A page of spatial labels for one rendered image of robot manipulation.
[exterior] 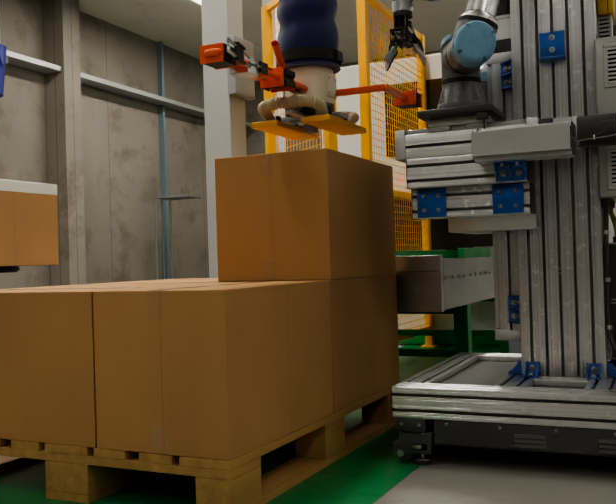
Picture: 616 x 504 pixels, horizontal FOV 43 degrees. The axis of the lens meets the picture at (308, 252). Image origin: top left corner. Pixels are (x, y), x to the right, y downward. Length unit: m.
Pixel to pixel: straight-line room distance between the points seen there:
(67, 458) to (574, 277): 1.55
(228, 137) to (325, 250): 1.86
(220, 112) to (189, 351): 2.43
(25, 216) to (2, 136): 5.91
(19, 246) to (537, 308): 2.44
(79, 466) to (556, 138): 1.52
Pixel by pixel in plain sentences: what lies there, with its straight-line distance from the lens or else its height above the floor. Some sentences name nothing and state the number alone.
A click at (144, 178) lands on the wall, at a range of 11.88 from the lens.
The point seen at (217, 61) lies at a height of 1.16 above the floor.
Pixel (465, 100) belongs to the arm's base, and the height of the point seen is 1.06.
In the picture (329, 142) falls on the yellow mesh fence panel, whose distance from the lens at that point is 3.97.
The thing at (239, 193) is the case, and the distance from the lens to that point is 2.54.
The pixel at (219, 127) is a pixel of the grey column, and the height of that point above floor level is 1.31.
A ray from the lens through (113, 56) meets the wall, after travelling 11.67.
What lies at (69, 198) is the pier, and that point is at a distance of 10.15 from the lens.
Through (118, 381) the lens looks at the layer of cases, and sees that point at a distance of 2.06.
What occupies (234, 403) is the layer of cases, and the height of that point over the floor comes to 0.27.
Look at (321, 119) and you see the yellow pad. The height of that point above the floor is 1.06.
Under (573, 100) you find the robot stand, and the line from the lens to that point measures 2.56.
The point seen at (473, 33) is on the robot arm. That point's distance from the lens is 2.33.
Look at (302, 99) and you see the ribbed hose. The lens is 2.59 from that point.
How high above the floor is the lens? 0.61
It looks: 1 degrees up
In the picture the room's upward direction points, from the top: 2 degrees counter-clockwise
